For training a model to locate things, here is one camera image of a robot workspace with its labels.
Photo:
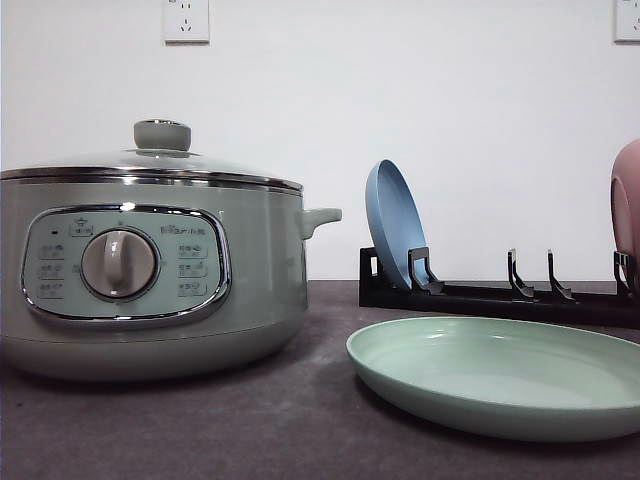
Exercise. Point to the glass steamer lid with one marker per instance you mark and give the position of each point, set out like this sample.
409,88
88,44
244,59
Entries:
162,156

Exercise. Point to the green plate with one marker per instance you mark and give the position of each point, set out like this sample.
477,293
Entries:
503,379

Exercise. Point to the blue plate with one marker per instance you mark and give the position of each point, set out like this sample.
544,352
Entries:
396,222

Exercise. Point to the green electric steamer pot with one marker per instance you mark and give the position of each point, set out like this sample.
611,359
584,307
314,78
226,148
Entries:
136,275

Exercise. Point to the black plate rack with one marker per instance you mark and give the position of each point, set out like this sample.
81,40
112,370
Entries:
617,310

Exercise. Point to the pink plate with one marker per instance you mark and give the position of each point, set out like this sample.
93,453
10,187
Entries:
625,200

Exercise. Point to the white wall socket left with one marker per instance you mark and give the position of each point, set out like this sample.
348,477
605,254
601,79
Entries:
185,23

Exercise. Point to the white wall socket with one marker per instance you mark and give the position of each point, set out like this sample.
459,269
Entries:
185,23
626,23

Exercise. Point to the white wall socket right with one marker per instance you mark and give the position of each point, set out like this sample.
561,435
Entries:
626,23

